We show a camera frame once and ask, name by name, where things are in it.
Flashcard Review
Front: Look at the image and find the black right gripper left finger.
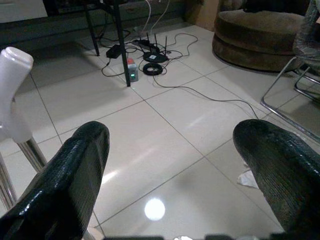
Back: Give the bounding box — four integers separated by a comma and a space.
0, 120, 111, 240

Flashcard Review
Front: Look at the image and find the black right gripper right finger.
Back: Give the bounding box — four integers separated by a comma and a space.
232, 119, 320, 236

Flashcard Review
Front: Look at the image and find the white-handled purple broom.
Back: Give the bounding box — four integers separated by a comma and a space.
0, 46, 49, 173

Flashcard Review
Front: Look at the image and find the crumpled white paper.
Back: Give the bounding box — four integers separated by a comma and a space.
236, 169, 260, 189

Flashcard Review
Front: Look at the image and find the grey box with red button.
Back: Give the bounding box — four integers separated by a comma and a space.
126, 58, 140, 84

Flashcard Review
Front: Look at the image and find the round brown armchair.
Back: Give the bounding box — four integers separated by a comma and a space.
211, 0, 312, 73

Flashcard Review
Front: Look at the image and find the black power adapter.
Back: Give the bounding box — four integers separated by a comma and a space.
105, 44, 122, 59

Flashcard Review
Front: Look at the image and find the black router with antennas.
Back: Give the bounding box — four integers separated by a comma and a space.
142, 32, 170, 63

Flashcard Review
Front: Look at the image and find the black power strip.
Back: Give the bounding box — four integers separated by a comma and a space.
131, 39, 161, 53

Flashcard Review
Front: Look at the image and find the black garment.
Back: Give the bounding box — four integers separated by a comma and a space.
243, 0, 311, 14

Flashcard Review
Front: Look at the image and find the tan cardboard box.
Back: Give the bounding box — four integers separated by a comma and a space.
185, 0, 220, 32

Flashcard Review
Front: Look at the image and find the chrome frame chair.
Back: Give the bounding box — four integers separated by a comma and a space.
260, 0, 320, 145

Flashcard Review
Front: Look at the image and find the long thin floor cable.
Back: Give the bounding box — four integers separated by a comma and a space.
152, 73, 261, 121

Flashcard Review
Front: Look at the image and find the coiled black cable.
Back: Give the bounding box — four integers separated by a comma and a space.
142, 62, 168, 76

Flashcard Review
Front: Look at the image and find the looped thin black cable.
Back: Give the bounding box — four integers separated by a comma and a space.
164, 33, 200, 67

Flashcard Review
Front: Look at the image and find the white hanging cable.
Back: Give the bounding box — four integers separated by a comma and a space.
144, 0, 152, 33
150, 0, 171, 35

